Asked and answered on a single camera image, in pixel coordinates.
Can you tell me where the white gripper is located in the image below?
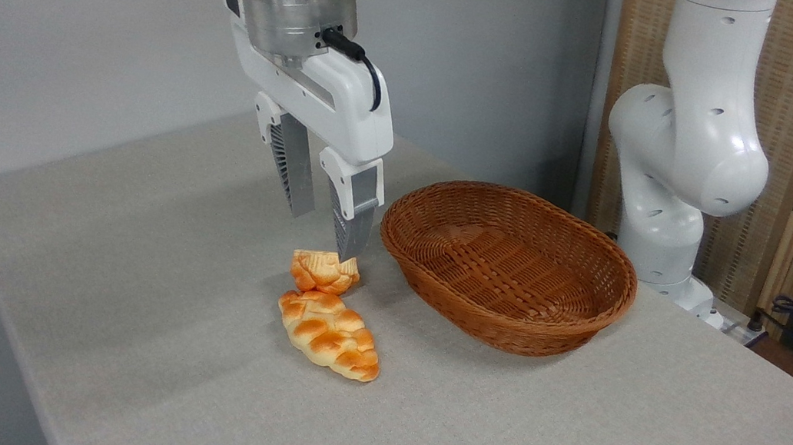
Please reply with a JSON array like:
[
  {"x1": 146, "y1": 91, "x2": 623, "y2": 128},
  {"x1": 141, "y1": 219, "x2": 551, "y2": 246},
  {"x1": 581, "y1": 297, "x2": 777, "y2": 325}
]
[{"x1": 186, "y1": 0, "x2": 413, "y2": 266}]

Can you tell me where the small bread roll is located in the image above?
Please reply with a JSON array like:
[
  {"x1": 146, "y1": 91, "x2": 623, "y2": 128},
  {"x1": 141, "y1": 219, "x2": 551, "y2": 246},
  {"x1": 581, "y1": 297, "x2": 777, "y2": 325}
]
[{"x1": 287, "y1": 245, "x2": 365, "y2": 300}]

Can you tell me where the braided bread loaf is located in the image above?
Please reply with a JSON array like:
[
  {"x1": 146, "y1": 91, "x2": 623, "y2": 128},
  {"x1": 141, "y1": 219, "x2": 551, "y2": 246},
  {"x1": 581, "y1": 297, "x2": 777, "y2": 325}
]
[{"x1": 268, "y1": 284, "x2": 390, "y2": 385}]

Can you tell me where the brown wicker basket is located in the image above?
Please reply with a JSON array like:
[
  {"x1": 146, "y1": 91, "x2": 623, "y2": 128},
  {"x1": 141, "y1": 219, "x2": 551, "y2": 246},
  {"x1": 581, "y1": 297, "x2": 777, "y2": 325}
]
[{"x1": 365, "y1": 168, "x2": 650, "y2": 371}]

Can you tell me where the grey tablecloth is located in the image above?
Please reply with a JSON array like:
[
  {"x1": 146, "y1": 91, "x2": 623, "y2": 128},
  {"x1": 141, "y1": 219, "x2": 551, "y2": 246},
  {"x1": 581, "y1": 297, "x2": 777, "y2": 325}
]
[{"x1": 0, "y1": 74, "x2": 793, "y2": 445}]

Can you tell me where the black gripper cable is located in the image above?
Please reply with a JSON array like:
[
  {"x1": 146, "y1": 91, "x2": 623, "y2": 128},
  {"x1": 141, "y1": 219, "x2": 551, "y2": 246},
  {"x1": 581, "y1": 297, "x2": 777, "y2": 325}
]
[{"x1": 311, "y1": 26, "x2": 392, "y2": 114}]

